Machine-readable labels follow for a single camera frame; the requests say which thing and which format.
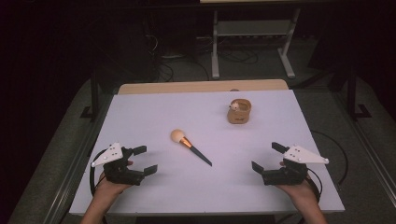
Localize person's left hand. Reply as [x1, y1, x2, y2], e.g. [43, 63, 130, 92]
[93, 160, 134, 198]

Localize black floor cable loop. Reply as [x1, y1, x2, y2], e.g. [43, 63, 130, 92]
[310, 130, 349, 187]

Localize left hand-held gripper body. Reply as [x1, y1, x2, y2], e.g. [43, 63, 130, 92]
[91, 142, 146, 187]

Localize person's right hand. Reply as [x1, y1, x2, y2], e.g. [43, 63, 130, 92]
[275, 160, 319, 204]

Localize metal floor rail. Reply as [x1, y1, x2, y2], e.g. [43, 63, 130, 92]
[331, 92, 396, 199]
[43, 101, 110, 224]

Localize makeup brush with black handle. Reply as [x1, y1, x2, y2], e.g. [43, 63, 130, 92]
[170, 129, 213, 167]

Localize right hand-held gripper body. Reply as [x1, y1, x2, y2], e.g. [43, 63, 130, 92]
[261, 144, 330, 187]

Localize white metal stand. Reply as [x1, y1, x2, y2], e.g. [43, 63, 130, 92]
[210, 8, 302, 79]

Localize white table board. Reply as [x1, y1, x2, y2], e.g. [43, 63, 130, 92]
[68, 89, 346, 217]

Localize wooden table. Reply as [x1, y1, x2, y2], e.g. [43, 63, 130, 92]
[117, 78, 289, 95]

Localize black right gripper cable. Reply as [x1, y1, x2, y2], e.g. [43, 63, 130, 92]
[305, 167, 323, 203]

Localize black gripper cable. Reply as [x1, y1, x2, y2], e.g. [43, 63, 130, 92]
[305, 167, 323, 203]
[89, 148, 110, 198]

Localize brown cup with animal figure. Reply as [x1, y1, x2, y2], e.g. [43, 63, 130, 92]
[226, 98, 252, 125]

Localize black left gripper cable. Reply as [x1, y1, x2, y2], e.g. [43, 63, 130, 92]
[89, 148, 110, 198]

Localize black metal stand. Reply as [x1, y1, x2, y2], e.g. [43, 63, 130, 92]
[346, 66, 373, 120]
[79, 69, 101, 120]

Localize tangle of floor cables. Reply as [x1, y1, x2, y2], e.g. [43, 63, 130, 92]
[143, 31, 210, 82]

